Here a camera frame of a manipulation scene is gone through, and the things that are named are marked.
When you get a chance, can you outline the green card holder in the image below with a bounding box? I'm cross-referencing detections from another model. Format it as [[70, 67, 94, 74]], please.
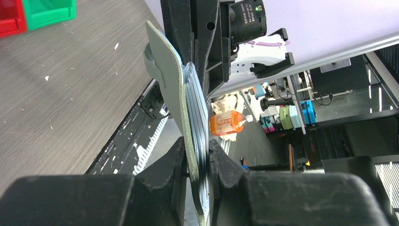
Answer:
[[143, 21, 209, 226]]

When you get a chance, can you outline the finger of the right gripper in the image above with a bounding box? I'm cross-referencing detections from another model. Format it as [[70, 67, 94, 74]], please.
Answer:
[[161, 0, 220, 97]]

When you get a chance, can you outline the red plastic bin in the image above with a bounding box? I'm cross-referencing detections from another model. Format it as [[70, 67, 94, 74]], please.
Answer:
[[0, 0, 27, 38]]

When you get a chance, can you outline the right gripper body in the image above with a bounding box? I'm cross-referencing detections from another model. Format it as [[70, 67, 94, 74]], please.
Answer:
[[207, 0, 234, 97]]

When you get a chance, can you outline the orange plastic bottle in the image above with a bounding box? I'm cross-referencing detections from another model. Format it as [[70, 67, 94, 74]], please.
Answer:
[[209, 111, 254, 137]]

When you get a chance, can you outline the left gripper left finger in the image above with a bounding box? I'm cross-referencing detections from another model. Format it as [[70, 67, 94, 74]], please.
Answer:
[[0, 137, 187, 226]]

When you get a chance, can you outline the white crumpled cloth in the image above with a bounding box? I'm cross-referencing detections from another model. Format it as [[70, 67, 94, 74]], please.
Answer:
[[211, 95, 238, 115]]

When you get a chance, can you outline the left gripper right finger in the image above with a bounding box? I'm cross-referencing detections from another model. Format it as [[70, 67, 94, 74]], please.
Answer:
[[209, 140, 393, 226]]

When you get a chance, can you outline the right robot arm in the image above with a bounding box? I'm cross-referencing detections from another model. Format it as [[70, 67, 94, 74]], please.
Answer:
[[161, 0, 295, 97]]

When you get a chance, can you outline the green plastic bin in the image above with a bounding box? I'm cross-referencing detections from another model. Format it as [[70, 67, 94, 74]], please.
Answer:
[[22, 0, 76, 31]]

